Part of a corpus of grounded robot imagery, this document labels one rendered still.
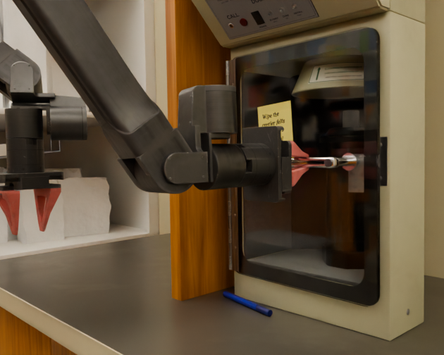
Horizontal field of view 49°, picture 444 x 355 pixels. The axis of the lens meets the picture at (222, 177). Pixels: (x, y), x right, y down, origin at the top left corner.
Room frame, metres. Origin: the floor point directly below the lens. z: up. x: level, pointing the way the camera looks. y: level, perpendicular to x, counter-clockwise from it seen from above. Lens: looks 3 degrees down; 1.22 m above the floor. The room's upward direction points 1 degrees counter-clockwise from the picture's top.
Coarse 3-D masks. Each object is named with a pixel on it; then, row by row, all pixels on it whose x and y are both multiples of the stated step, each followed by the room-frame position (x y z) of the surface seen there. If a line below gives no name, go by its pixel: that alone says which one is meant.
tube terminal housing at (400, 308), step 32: (416, 0) 0.74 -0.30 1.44; (320, 32) 0.77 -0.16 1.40; (384, 32) 0.69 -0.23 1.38; (416, 32) 0.74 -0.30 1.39; (384, 64) 0.69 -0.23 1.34; (416, 64) 0.74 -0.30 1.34; (384, 96) 0.69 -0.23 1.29; (416, 96) 0.74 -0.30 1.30; (384, 128) 0.69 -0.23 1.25; (416, 128) 0.74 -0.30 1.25; (416, 160) 0.74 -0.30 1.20; (384, 192) 0.69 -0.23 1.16; (416, 192) 0.74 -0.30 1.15; (384, 224) 0.69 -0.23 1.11; (416, 224) 0.74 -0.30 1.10; (384, 256) 0.69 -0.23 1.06; (416, 256) 0.74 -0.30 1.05; (256, 288) 0.88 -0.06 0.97; (288, 288) 0.82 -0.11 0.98; (384, 288) 0.69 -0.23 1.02; (416, 288) 0.74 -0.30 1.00; (352, 320) 0.73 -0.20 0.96; (384, 320) 0.69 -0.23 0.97; (416, 320) 0.74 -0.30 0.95
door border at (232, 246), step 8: (232, 64) 0.90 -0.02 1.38; (232, 72) 0.90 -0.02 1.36; (232, 80) 0.90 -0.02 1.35; (232, 136) 0.90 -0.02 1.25; (232, 192) 0.90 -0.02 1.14; (232, 200) 0.90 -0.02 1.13; (232, 208) 0.90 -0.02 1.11; (232, 216) 0.90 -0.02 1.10; (232, 224) 0.90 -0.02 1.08; (232, 232) 0.91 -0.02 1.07; (232, 240) 0.91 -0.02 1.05; (232, 248) 0.91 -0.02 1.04; (232, 256) 0.91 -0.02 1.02; (232, 264) 0.91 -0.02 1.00
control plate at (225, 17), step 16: (208, 0) 0.83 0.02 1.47; (224, 0) 0.81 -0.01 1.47; (240, 0) 0.79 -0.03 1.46; (256, 0) 0.78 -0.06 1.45; (272, 0) 0.76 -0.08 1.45; (288, 0) 0.74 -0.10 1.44; (304, 0) 0.73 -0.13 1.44; (224, 16) 0.84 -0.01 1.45; (240, 16) 0.82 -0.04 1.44; (272, 16) 0.78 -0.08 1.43; (288, 16) 0.76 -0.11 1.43; (304, 16) 0.75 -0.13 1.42; (240, 32) 0.85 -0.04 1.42; (256, 32) 0.83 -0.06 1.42
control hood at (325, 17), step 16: (192, 0) 0.85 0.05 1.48; (320, 0) 0.71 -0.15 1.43; (336, 0) 0.70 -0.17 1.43; (352, 0) 0.69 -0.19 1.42; (368, 0) 0.67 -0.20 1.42; (384, 0) 0.68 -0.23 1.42; (208, 16) 0.86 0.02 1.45; (320, 16) 0.73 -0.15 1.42; (336, 16) 0.72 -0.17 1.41; (352, 16) 0.71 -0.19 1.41; (224, 32) 0.87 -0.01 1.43; (272, 32) 0.81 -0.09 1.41; (288, 32) 0.80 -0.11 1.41
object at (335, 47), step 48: (288, 48) 0.80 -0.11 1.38; (336, 48) 0.73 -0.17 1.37; (240, 96) 0.88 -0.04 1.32; (288, 96) 0.80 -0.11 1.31; (336, 96) 0.73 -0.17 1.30; (336, 144) 0.73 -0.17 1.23; (240, 192) 0.89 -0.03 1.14; (336, 192) 0.73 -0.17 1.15; (240, 240) 0.89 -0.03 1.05; (288, 240) 0.80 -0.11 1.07; (336, 240) 0.73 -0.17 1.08; (336, 288) 0.73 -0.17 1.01
